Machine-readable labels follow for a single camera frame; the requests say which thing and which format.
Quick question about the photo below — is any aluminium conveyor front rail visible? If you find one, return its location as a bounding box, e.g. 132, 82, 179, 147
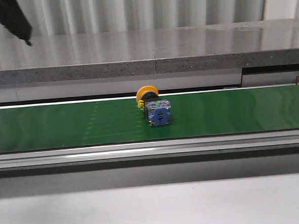
0, 129, 299, 171

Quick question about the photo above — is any yellow push button switch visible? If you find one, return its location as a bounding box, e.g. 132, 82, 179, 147
136, 85, 171, 127

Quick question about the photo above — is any green conveyor belt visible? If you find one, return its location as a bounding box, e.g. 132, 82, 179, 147
0, 85, 299, 154

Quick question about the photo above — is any white pleated curtain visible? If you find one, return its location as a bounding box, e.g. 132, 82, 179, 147
0, 0, 299, 41

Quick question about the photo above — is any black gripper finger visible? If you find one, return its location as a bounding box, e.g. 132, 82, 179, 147
0, 0, 32, 46

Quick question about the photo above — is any white conveyor back rail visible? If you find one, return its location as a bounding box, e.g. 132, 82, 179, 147
0, 64, 299, 103

